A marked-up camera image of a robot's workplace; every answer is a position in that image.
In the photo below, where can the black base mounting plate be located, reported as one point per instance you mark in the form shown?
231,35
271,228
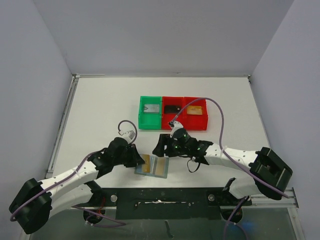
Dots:
164,203

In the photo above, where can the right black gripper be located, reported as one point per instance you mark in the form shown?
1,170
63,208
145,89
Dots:
165,146

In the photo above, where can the right red plastic bin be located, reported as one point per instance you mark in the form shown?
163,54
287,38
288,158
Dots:
195,122

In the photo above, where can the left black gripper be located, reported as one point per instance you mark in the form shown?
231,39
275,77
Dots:
136,159

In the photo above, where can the aluminium frame rail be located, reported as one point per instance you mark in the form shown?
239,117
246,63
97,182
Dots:
261,201

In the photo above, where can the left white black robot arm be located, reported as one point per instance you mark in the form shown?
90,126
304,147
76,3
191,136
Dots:
34,203

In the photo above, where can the green card holder wallet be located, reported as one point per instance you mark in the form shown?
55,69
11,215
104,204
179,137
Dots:
138,169

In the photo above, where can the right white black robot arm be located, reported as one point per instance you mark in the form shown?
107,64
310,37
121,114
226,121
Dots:
267,173

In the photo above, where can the black card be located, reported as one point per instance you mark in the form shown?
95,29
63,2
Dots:
171,109

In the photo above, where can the green plastic bin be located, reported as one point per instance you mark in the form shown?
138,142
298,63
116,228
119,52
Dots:
149,121

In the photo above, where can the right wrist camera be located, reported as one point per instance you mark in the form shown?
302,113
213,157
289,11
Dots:
175,125

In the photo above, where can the left aluminium side rail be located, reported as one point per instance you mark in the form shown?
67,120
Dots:
62,125

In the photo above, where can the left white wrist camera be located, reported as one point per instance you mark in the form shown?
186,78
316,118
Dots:
130,136

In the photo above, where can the middle red plastic bin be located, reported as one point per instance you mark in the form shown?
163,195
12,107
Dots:
166,118

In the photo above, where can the red plastic bin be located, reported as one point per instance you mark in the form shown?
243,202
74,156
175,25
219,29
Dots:
166,118
195,122

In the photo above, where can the silver grey card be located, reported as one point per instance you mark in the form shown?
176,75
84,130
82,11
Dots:
151,108

